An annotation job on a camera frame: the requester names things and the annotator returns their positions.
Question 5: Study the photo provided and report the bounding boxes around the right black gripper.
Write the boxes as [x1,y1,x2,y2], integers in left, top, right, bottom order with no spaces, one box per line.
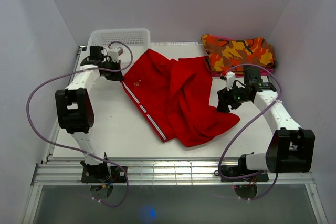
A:
[216,82,250,114]

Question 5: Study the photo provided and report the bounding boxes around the red trousers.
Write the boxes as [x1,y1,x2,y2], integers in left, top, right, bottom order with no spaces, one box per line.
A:
[121,49,240,147]

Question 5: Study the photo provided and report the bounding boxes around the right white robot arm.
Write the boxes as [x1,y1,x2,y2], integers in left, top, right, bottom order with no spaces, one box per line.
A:
[217,63,315,180]

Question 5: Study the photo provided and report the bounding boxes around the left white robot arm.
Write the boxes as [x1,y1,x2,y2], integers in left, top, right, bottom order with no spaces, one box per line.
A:
[55,46,123,182]

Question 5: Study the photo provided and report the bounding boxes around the pink folded trousers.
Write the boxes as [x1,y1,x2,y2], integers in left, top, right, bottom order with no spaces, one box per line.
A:
[204,35,275,78]

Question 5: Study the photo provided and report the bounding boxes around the white perforated plastic basket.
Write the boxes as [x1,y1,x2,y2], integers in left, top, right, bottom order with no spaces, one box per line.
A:
[87,28,151,50]

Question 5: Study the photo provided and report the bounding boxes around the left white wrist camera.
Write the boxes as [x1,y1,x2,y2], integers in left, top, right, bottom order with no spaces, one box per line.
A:
[107,47,123,62]

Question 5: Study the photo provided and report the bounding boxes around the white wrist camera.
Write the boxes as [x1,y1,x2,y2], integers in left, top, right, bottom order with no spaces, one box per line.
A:
[107,47,123,62]
[220,71,236,91]

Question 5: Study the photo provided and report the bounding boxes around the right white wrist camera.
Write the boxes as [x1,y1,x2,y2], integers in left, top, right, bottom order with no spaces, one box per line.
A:
[220,71,236,91]

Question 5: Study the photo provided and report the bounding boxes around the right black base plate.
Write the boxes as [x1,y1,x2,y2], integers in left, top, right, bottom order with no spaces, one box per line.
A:
[220,165,269,183]

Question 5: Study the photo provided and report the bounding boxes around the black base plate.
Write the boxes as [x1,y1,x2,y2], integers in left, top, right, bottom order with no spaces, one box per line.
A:
[80,164,128,183]
[220,165,269,183]

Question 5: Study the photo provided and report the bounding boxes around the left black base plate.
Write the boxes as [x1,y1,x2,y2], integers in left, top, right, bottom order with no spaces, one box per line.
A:
[80,164,128,183]

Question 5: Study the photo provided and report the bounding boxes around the aluminium frame rail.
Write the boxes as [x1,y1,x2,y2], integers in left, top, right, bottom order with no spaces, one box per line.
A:
[30,159,316,186]

